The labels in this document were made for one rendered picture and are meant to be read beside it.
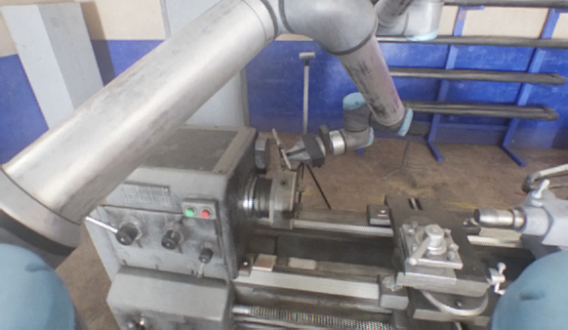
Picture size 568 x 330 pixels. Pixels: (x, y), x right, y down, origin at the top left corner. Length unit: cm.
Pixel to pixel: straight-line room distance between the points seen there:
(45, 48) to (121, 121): 394
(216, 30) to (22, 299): 39
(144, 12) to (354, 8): 433
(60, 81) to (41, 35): 52
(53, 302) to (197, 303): 110
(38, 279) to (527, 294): 37
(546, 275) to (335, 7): 43
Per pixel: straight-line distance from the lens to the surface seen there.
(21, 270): 30
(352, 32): 55
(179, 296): 139
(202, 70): 46
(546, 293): 29
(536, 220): 150
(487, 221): 143
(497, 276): 132
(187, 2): 439
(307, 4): 53
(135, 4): 482
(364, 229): 157
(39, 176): 42
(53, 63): 434
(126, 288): 150
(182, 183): 109
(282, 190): 119
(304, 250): 159
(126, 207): 126
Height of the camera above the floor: 190
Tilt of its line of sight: 29 degrees down
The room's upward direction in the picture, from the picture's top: straight up
